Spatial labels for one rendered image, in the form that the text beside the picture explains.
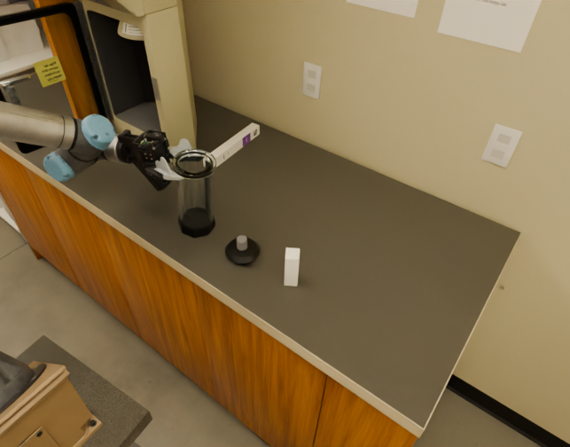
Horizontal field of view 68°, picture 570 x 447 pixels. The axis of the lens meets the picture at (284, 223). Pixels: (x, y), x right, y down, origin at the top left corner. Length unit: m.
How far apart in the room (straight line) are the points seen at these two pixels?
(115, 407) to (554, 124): 1.20
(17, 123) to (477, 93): 1.10
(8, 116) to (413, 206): 1.07
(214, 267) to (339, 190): 0.49
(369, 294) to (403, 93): 0.61
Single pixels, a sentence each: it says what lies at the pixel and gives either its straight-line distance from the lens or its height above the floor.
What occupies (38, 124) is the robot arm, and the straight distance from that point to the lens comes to 1.04.
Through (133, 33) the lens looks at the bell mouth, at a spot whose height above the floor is 1.33.
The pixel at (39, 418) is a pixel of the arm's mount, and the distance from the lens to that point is 0.82.
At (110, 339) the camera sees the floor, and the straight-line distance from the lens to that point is 2.22.
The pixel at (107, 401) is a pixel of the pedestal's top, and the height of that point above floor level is 0.94.
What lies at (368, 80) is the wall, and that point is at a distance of 1.40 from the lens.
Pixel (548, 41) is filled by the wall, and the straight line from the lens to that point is 1.22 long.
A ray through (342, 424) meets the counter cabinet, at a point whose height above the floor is 0.66.
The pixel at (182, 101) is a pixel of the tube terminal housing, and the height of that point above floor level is 1.13.
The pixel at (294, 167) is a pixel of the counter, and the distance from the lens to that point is 1.45.
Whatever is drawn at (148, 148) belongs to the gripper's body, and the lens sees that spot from 1.10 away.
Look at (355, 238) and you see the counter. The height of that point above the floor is 0.94.
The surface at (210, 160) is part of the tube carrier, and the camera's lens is 1.10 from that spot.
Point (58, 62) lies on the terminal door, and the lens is 1.56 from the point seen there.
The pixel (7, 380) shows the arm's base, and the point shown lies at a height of 1.12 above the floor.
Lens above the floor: 1.78
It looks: 43 degrees down
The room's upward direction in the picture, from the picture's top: 2 degrees clockwise
